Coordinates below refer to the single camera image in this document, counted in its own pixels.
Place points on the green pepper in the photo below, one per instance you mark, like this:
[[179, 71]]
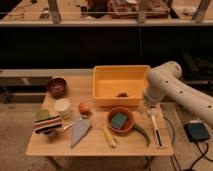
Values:
[[143, 132]]

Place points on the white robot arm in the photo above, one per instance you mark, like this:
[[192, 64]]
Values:
[[163, 80]]

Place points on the yellow plastic tray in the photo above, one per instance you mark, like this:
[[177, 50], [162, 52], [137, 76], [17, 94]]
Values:
[[110, 80]]

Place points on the small red item in tray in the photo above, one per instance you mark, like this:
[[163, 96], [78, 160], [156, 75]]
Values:
[[122, 94]]

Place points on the orange fruit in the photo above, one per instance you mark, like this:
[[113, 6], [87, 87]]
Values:
[[83, 108]]

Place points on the teal sponge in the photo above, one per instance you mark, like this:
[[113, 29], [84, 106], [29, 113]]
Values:
[[118, 120]]

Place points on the terracotta bowl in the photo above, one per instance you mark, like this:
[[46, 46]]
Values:
[[127, 126]]

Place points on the yellow corn cob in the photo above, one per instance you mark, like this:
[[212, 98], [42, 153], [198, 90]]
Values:
[[109, 137]]

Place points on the white cup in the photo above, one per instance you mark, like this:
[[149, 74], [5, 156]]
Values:
[[63, 107]]

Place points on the grey spatula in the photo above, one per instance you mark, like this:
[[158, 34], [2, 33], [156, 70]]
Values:
[[79, 128]]

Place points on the dark maroon bowl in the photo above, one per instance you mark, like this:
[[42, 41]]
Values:
[[56, 87]]

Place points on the wooden table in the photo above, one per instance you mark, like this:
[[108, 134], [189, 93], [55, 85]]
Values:
[[94, 143]]

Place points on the green plate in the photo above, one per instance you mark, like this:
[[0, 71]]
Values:
[[42, 114]]

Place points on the striped cloth stack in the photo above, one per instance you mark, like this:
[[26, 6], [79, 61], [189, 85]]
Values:
[[47, 125]]

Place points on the black pedal box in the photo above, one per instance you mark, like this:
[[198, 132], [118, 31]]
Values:
[[196, 132]]

